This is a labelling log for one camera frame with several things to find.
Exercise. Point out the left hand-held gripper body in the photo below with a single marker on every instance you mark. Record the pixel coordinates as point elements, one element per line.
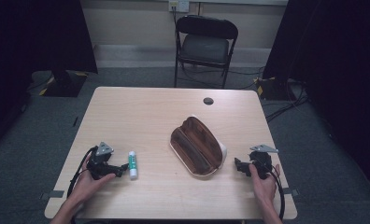
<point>100,161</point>

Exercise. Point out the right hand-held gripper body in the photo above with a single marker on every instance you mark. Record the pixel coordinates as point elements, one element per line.
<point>261,161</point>

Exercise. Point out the green and white glue stick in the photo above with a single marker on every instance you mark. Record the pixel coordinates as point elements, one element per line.
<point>132,165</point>

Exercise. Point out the person's right hand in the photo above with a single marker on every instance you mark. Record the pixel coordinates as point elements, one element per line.
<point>264,186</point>

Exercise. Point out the person's left hand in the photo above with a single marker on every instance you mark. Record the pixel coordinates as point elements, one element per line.
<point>88,186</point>

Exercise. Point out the grey tape strip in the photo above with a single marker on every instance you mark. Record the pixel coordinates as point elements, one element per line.
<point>53,194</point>
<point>290,192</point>

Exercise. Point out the open brown pencil case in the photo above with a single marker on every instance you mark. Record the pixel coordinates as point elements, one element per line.
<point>197,147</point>

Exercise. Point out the black table grommet hole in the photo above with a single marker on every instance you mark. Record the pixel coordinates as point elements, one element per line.
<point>208,101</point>

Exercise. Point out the black stand base yellow tape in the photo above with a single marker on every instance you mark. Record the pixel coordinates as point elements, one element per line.
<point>273,88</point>

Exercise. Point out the black folding chair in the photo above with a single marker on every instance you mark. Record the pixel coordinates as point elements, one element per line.
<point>205,46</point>

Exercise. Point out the black curtain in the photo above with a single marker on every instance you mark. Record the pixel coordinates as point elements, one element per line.
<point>33,46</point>
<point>335,62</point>

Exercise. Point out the white wall outlet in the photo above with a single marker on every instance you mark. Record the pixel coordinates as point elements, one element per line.
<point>179,5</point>

